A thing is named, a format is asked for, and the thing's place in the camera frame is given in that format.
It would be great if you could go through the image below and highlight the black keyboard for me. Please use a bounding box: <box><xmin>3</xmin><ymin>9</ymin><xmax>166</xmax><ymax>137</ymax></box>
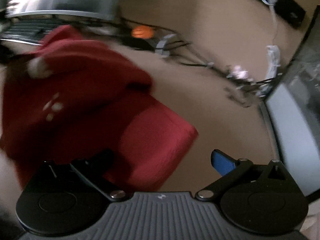
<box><xmin>0</xmin><ymin>15</ymin><xmax>75</xmax><ymax>46</ymax></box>

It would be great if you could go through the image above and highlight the orange pumpkin toy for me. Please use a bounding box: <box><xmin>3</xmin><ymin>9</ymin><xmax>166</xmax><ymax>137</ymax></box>
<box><xmin>130</xmin><ymin>25</ymin><xmax>154</xmax><ymax>39</ymax></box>

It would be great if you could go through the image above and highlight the tangle of black cables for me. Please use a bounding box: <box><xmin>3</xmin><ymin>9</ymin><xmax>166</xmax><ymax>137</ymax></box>
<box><xmin>120</xmin><ymin>17</ymin><xmax>283</xmax><ymax>108</ymax></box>

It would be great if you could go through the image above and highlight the small pink white trinket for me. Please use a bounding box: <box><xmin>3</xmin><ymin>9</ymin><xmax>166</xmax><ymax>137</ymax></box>
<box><xmin>226</xmin><ymin>65</ymin><xmax>253</xmax><ymax>83</ymax></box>

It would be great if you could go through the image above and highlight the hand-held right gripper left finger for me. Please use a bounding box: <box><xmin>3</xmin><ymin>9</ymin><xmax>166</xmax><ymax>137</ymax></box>
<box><xmin>26</xmin><ymin>149</ymin><xmax>127</xmax><ymax>202</ymax></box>

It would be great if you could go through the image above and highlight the grey cable adapter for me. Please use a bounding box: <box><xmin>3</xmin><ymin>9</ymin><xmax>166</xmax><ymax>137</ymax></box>
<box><xmin>154</xmin><ymin>34</ymin><xmax>177</xmax><ymax>59</ymax></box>

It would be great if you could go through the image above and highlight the black power strip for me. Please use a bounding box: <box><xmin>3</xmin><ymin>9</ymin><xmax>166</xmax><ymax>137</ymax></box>
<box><xmin>222</xmin><ymin>0</ymin><xmax>307</xmax><ymax>29</ymax></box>

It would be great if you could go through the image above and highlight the white cable with plug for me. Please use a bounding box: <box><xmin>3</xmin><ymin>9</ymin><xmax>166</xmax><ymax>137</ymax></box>
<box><xmin>260</xmin><ymin>0</ymin><xmax>282</xmax><ymax>85</ymax></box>

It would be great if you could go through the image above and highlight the red hooded garment with pompoms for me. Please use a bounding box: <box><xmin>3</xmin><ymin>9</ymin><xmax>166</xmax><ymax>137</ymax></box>
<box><xmin>0</xmin><ymin>24</ymin><xmax>199</xmax><ymax>192</ymax></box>

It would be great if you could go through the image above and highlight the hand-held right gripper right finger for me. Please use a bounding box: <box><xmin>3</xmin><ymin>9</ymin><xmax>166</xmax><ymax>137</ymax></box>
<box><xmin>196</xmin><ymin>149</ymin><xmax>299</xmax><ymax>202</ymax></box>

